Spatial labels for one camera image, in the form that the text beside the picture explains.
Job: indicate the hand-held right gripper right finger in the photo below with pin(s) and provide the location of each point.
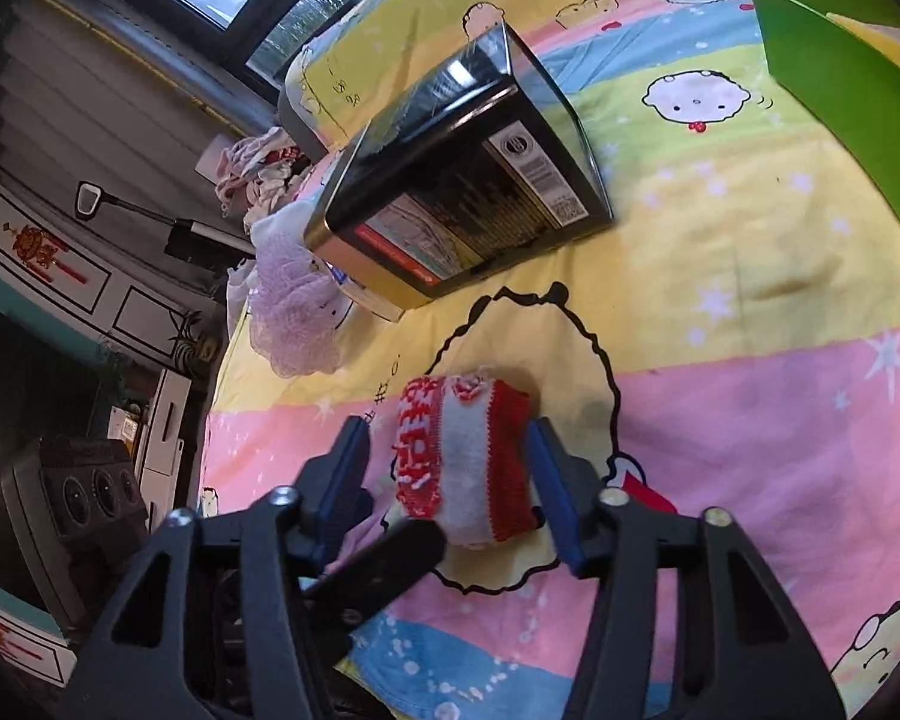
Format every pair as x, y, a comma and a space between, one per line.
559, 502

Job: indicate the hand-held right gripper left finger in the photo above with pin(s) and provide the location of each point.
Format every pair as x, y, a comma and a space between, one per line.
339, 491

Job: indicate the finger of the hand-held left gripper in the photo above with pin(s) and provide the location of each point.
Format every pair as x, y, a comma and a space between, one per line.
390, 555

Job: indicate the red white knitted hat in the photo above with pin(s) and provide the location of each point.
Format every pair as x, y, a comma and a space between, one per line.
465, 457

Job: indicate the black printed box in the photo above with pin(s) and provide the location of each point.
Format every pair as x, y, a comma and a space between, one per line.
465, 187

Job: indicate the white low cabinet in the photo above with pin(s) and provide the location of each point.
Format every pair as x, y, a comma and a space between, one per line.
165, 420

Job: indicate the blue white packet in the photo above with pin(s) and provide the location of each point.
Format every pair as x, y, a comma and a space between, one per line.
367, 300

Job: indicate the purple bath pouf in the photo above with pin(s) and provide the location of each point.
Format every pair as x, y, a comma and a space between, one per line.
296, 300

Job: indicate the small potted plant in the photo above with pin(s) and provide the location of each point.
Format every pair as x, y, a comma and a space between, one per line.
189, 337

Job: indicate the black speaker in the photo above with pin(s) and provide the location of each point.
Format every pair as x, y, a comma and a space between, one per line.
82, 495

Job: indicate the printed blanket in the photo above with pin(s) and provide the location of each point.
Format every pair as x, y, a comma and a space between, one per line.
720, 300

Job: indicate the pile of clothes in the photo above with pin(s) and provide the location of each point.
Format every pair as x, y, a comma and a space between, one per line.
259, 165

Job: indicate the black television screen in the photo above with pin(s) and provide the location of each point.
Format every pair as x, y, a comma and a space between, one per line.
22, 375

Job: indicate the red hanging ornament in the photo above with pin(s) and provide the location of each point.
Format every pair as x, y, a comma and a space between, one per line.
37, 249

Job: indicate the green cardboard box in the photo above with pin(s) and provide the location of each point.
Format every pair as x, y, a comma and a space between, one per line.
847, 82

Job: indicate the white wall cabinet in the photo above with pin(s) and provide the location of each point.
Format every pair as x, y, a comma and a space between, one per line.
120, 300

